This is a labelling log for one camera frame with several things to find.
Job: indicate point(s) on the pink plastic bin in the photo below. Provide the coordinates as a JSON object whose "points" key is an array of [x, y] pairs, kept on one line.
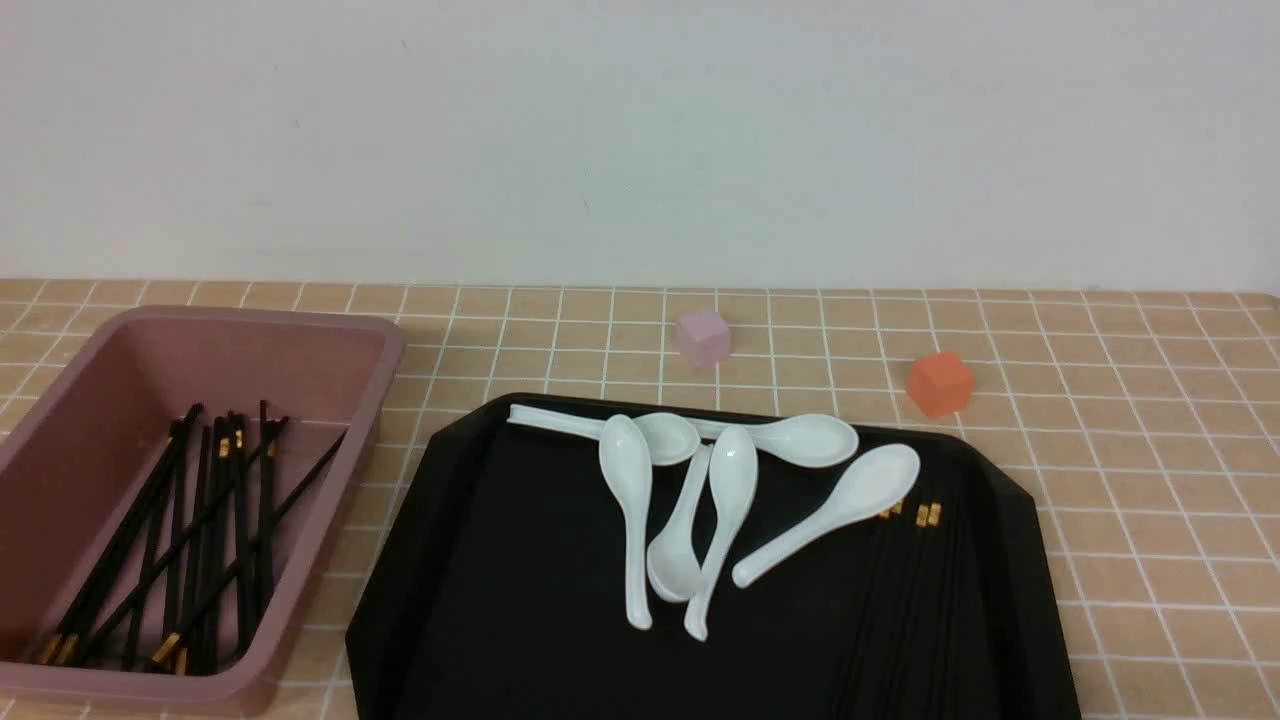
{"points": [[71, 468]]}

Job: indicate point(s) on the pink cube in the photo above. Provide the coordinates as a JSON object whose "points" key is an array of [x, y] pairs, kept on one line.
{"points": [[703, 338]]}

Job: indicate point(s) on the orange cube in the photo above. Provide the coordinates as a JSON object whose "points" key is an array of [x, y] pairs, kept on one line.
{"points": [[941, 384]]}

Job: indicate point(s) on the white spoon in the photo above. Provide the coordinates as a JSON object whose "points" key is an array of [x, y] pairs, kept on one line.
{"points": [[808, 441], [873, 483], [672, 566], [671, 438], [732, 477], [624, 458]]}

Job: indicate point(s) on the black chopstick on tray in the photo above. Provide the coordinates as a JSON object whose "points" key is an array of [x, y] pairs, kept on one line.
{"points": [[909, 692], [894, 601]]}

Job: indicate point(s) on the black chopstick in bin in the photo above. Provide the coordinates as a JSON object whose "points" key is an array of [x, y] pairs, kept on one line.
{"points": [[197, 628], [240, 502], [78, 619], [265, 500], [213, 486], [177, 521]]}

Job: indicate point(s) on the black plastic tray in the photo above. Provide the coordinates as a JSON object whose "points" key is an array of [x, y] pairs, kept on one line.
{"points": [[500, 594]]}

